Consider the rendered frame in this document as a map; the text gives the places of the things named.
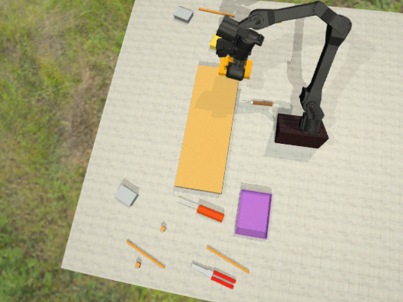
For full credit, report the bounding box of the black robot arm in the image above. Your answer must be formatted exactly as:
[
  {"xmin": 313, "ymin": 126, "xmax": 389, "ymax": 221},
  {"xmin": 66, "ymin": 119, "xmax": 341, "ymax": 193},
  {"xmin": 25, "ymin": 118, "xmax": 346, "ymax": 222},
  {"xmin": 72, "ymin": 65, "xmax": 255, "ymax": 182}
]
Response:
[{"xmin": 216, "ymin": 1, "xmax": 352, "ymax": 135}]

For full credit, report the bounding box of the brown-handled awl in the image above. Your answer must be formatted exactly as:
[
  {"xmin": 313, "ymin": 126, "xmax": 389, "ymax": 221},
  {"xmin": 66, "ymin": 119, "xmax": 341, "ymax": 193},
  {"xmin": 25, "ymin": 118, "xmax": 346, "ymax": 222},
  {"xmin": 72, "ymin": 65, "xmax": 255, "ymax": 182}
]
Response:
[{"xmin": 249, "ymin": 101, "xmax": 273, "ymax": 106}]

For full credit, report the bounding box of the purple shallow tray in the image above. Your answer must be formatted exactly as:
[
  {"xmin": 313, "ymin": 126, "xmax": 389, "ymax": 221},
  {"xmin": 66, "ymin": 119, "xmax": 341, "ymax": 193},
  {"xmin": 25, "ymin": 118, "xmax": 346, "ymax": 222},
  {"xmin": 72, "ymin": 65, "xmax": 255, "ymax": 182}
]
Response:
[{"xmin": 235, "ymin": 189, "xmax": 273, "ymax": 240}]

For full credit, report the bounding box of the orange rectangular panel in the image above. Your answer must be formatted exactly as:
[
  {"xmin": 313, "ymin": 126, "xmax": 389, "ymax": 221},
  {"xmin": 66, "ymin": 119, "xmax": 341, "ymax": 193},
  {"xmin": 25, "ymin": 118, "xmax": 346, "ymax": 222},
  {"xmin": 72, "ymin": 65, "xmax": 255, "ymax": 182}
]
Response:
[{"xmin": 174, "ymin": 65, "xmax": 239, "ymax": 195}]

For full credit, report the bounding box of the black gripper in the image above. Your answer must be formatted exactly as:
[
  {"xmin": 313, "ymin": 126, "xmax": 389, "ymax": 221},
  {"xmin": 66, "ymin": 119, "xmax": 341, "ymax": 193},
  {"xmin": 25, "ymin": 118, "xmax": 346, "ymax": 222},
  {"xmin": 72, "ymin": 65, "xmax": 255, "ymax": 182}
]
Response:
[{"xmin": 226, "ymin": 36, "xmax": 252, "ymax": 81}]

